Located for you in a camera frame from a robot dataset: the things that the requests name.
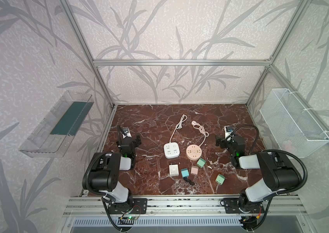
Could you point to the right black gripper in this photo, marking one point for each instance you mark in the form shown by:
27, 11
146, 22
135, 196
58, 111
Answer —
226, 142

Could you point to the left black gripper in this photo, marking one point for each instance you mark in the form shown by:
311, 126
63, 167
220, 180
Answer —
126, 141

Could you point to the green plug adapter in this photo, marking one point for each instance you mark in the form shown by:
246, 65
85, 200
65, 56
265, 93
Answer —
201, 163
220, 179

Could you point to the pink plug adapter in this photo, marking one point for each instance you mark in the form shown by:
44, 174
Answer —
194, 170

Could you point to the pink round power strip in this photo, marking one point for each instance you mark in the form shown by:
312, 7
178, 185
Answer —
193, 152

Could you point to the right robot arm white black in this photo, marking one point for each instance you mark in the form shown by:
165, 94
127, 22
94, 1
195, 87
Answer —
282, 172

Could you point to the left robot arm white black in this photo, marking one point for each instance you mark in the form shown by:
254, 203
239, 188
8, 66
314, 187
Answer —
102, 175

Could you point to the white square plug adapter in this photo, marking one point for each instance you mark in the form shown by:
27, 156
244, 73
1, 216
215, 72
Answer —
173, 170

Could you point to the white square power strip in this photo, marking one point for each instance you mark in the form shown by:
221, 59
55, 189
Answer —
171, 150

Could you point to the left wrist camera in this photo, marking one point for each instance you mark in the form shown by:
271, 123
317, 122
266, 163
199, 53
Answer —
125, 132

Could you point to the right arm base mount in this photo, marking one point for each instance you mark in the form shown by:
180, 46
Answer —
241, 206

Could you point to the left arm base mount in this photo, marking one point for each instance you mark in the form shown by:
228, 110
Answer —
132, 206

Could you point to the white wire mesh basket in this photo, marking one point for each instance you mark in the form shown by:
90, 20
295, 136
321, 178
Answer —
292, 125

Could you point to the clear plastic wall bin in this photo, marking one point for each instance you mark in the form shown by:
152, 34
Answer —
55, 133

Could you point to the aluminium front rail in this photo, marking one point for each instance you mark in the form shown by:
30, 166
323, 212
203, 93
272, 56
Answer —
186, 205

